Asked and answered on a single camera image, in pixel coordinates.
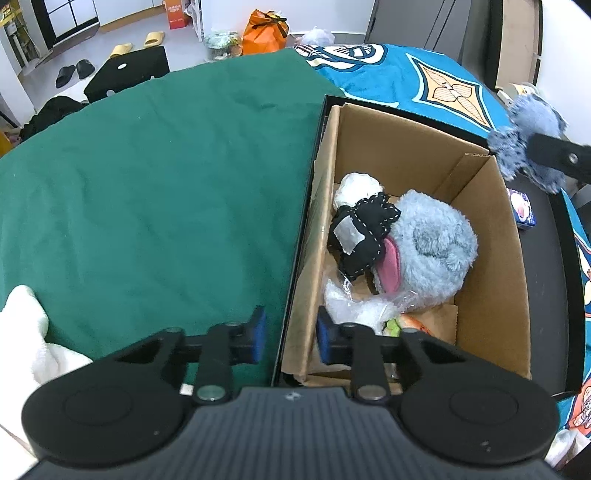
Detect hotdog plush toy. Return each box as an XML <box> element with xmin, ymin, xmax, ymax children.
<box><xmin>383</xmin><ymin>314</ymin><xmax>432</xmax><ymax>337</ymax></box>

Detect blue-grey small plush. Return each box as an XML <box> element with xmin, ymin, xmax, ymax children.
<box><xmin>487</xmin><ymin>93</ymin><xmax>567</xmax><ymax>194</ymax></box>

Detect blue white tissue pack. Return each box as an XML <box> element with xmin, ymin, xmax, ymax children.
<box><xmin>507</xmin><ymin>188</ymin><xmax>536</xmax><ymax>230</ymax></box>

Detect black stitched felt toy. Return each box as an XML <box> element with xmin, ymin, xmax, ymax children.
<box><xmin>328</xmin><ymin>192</ymin><xmax>401</xmax><ymax>281</ymax></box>

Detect cardboard box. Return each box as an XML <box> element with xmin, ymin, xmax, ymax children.
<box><xmin>280</xmin><ymin>102</ymin><xmax>531</xmax><ymax>387</ymax></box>

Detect white fluffy soft object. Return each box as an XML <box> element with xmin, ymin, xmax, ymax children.
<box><xmin>332</xmin><ymin>172</ymin><xmax>384</xmax><ymax>210</ymax></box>

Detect bagged white plush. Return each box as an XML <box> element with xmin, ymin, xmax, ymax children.
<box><xmin>324</xmin><ymin>279</ymin><xmax>403</xmax><ymax>335</ymax></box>

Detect black tray lid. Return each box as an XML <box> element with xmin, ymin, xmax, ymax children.
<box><xmin>270</xmin><ymin>94</ymin><xmax>587</xmax><ymax>400</ymax></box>

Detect grey-blue plush toy pink mouth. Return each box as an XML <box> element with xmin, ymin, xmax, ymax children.
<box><xmin>372</xmin><ymin>190</ymin><xmax>478</xmax><ymax>309</ymax></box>

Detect green cloth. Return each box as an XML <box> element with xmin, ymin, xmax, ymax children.
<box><xmin>1</xmin><ymin>50</ymin><xmax>338</xmax><ymax>386</ymax></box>

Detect blue patterned blanket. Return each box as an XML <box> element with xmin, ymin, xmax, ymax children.
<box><xmin>292</xmin><ymin>42</ymin><xmax>591</xmax><ymax>434</ymax></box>

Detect grey cabinet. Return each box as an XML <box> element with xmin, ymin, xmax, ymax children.
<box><xmin>365</xmin><ymin>0</ymin><xmax>490</xmax><ymax>75</ymax></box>

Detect white towel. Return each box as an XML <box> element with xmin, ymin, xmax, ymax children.
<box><xmin>0</xmin><ymin>284</ymin><xmax>93</xmax><ymax>462</ymax></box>

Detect white plastic bag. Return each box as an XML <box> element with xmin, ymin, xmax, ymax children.
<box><xmin>298</xmin><ymin>27</ymin><xmax>335</xmax><ymax>46</ymax></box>

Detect black clothing pile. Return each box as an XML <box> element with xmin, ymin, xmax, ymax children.
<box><xmin>19</xmin><ymin>96</ymin><xmax>86</xmax><ymax>142</ymax></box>

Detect black dotted cube stool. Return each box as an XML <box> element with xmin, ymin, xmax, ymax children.
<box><xmin>83</xmin><ymin>46</ymin><xmax>169</xmax><ymax>103</ymax></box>

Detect black slipper right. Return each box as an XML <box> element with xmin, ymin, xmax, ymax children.
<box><xmin>76</xmin><ymin>59</ymin><xmax>95</xmax><ymax>80</ymax></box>

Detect black slipper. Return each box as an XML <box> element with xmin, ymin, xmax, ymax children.
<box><xmin>55</xmin><ymin>65</ymin><xmax>76</xmax><ymax>89</ymax></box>
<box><xmin>76</xmin><ymin>59</ymin><xmax>95</xmax><ymax>80</ymax></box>

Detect orange bag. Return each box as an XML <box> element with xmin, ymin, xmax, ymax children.
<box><xmin>242</xmin><ymin>9</ymin><xmax>290</xmax><ymax>55</ymax></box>

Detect yellow slipper left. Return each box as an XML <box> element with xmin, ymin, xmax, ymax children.
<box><xmin>109</xmin><ymin>42</ymin><xmax>133</xmax><ymax>59</ymax></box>

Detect yellow slipper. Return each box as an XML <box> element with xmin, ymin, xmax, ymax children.
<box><xmin>143</xmin><ymin>31</ymin><xmax>165</xmax><ymax>48</ymax></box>
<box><xmin>109</xmin><ymin>42</ymin><xmax>133</xmax><ymax>59</ymax></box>

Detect yellow slipper right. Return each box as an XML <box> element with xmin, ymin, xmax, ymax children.
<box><xmin>143</xmin><ymin>31</ymin><xmax>165</xmax><ymax>48</ymax></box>

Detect black slipper left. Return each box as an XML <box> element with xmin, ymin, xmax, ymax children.
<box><xmin>55</xmin><ymin>65</ymin><xmax>76</xmax><ymax>89</ymax></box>

